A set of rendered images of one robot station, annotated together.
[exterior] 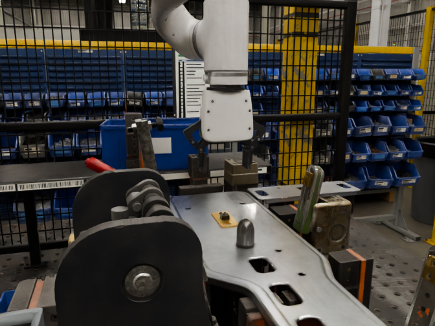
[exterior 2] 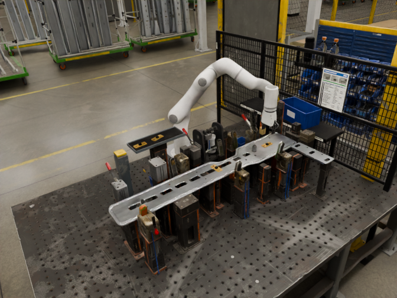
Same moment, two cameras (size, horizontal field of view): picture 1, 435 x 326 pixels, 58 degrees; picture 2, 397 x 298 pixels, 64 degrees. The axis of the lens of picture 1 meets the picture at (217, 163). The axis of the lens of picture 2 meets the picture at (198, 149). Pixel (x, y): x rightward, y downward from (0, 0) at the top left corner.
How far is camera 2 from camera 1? 1.94 m
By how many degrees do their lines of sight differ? 67
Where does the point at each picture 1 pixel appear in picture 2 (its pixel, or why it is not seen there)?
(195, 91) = (326, 96)
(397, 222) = not seen: outside the picture
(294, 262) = (250, 158)
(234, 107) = (267, 116)
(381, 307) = (315, 207)
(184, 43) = not seen: hidden behind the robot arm
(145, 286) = (198, 137)
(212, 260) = (243, 148)
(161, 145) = (292, 115)
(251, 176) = (305, 139)
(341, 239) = (283, 167)
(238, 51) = (267, 102)
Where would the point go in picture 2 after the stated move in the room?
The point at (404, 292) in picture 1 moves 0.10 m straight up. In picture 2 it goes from (334, 213) to (337, 201)
